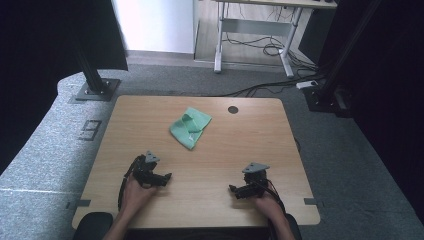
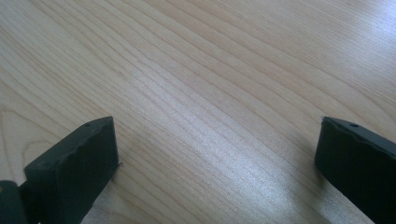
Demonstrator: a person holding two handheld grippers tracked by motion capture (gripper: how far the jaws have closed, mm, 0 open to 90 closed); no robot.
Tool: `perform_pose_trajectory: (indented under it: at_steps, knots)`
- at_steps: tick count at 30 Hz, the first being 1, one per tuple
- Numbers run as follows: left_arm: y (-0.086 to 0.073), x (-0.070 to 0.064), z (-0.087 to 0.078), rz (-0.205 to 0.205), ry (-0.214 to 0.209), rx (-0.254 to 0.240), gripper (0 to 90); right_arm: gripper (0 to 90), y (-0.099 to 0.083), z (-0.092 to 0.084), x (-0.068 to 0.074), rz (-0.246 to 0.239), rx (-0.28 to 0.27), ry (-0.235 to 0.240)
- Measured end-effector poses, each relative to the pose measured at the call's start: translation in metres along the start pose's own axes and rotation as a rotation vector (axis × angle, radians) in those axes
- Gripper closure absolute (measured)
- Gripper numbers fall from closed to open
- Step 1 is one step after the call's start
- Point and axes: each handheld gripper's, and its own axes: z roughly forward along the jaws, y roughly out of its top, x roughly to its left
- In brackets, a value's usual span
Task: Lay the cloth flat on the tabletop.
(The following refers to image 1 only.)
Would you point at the black metal stand with base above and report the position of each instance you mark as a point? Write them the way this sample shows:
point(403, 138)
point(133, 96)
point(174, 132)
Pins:
point(95, 88)
point(328, 96)

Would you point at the white desk frame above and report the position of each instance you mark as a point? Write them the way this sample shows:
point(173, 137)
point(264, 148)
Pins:
point(256, 27)

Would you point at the black curtain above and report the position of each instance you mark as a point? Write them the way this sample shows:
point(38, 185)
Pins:
point(393, 83)
point(40, 66)

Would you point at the person's right hand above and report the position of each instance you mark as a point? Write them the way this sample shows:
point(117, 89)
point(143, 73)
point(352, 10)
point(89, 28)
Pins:
point(271, 206)

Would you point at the grey floor socket plate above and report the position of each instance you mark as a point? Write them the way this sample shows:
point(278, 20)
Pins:
point(90, 130)

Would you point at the green cloth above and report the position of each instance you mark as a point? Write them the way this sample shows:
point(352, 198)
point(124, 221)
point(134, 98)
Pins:
point(190, 128)

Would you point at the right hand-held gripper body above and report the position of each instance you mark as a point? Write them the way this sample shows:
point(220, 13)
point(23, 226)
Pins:
point(255, 181)

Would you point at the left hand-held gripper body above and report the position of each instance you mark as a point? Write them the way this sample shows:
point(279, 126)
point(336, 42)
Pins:
point(145, 170)

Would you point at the dark box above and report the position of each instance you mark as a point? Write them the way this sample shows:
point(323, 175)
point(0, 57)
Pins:
point(315, 33)

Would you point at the person's left hand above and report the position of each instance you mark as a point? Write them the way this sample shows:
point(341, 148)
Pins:
point(136, 196)

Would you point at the white power strip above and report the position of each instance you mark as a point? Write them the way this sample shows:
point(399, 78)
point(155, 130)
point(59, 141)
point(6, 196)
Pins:
point(307, 84)

